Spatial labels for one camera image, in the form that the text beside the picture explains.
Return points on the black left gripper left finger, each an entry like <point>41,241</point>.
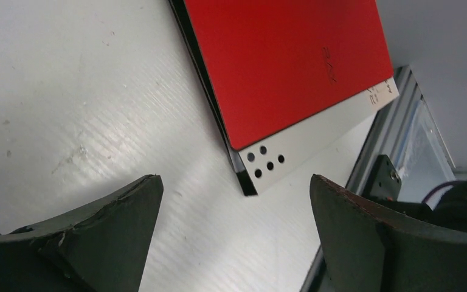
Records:
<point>100,246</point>

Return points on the red notebook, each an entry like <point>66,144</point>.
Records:
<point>267,65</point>

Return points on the grey notebook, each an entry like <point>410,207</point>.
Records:
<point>269,160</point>

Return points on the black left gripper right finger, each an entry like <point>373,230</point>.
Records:
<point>369,247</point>

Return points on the aluminium frame rail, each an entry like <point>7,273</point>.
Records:
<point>405,131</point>

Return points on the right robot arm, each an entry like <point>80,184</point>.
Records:
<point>445,205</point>

